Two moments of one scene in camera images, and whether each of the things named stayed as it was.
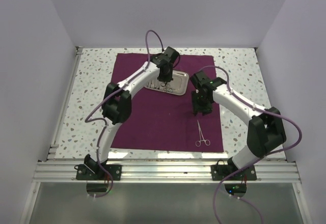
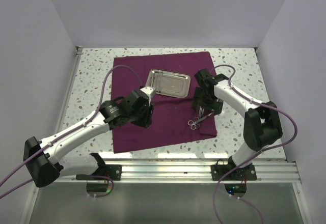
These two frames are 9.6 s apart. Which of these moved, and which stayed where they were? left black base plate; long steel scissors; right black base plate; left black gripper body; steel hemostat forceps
Moved: steel hemostat forceps; left black gripper body; long steel scissors
Stayed: right black base plate; left black base plate
